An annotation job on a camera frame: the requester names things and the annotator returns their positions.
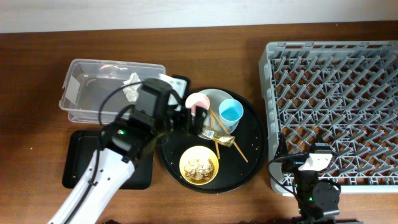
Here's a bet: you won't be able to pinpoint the pink cup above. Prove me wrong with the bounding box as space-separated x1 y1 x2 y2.
185 93 210 116

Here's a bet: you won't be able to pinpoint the gold snack wrapper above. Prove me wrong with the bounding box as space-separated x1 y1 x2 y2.
199 125 235 147

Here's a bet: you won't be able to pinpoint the large white tissue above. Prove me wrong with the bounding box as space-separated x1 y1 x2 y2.
123 72 141 102

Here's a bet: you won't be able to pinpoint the blue cup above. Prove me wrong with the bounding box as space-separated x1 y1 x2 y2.
218 99 244 126

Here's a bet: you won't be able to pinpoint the yellow bowl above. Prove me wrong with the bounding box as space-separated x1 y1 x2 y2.
179 146 219 185

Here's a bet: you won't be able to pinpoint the food scraps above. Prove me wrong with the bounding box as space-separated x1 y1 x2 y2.
183 159 215 182

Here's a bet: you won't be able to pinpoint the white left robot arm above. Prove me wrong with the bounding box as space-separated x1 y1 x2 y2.
50 78 208 223

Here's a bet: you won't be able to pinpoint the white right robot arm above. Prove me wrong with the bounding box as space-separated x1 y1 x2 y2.
282 143 341 224

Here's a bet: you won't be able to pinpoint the clear plastic waste bin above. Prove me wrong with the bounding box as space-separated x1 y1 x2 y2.
59 59 165 123

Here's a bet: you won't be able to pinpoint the grey dishwasher rack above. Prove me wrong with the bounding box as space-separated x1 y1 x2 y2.
259 40 397 194

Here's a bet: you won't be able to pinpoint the left wooden chopstick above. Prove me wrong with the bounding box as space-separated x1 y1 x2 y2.
210 110 220 160

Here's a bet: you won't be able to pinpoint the wooden chopstick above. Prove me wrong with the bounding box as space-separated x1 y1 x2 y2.
210 107 249 163
210 110 220 160

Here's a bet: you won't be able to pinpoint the light grey plate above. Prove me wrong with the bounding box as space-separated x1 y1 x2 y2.
198 88 239 134

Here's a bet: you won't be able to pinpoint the right wooden chopstick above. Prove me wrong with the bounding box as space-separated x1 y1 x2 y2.
210 107 249 163

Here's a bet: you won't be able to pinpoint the round black serving tray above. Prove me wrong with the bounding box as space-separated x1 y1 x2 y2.
158 90 268 194

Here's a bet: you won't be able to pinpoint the black rectangular tray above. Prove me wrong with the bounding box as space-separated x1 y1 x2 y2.
62 130 154 190

